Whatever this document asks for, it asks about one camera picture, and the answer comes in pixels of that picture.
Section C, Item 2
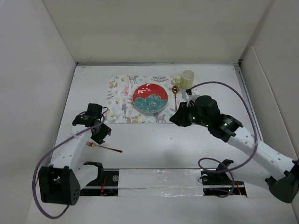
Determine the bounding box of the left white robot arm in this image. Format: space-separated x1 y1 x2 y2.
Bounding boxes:
38 103 111 205

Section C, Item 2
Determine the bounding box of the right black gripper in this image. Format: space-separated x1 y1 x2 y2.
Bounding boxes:
169 101 210 127

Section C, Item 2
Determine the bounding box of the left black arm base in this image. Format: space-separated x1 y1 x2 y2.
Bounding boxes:
75 161 119 196

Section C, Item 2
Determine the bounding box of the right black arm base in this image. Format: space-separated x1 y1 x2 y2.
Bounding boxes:
198 170 247 197

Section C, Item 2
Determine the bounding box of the copper spoon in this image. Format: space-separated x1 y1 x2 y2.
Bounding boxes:
172 85 179 112

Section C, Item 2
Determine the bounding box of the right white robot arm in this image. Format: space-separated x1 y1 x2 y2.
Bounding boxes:
170 95 299 203

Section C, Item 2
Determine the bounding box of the copper fork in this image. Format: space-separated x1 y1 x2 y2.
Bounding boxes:
86 141 123 153

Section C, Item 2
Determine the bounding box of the purple cable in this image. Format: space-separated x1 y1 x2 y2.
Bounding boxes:
186 81 259 198
32 112 106 219

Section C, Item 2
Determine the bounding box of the pale yellow mug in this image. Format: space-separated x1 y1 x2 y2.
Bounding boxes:
175 70 195 90

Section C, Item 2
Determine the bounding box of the red and teal plate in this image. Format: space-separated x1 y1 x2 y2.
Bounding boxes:
132 84 169 114

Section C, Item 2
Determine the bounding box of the animal print cloth placemat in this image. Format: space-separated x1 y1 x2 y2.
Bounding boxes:
105 76 189 124

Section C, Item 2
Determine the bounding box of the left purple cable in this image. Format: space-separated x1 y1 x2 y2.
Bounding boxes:
32 112 106 219

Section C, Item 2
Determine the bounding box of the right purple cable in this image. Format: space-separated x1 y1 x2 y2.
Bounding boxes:
186 81 259 198

